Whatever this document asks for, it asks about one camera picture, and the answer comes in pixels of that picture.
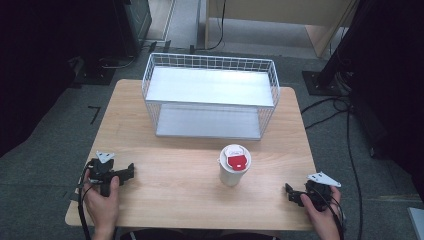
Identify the pale flat panel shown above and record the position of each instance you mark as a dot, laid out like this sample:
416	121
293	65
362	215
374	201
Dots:
417	223

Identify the white cup with red label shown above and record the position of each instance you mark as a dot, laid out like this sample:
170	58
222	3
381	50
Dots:
234	165

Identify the black stand with base plate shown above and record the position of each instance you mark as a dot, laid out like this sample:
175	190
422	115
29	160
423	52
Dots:
328	76

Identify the light wooden furniture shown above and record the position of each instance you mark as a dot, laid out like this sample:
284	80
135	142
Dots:
283	13

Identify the person's right hand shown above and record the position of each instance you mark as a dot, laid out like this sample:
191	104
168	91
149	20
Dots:
320	218

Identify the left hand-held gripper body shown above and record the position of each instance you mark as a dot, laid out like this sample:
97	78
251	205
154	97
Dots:
100	170

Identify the black cabinet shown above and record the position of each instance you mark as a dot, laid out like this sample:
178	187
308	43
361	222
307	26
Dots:
133	23

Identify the person's left hand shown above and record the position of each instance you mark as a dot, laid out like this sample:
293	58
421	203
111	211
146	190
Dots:
101	208

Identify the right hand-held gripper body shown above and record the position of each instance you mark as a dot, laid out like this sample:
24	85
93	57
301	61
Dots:
319	193

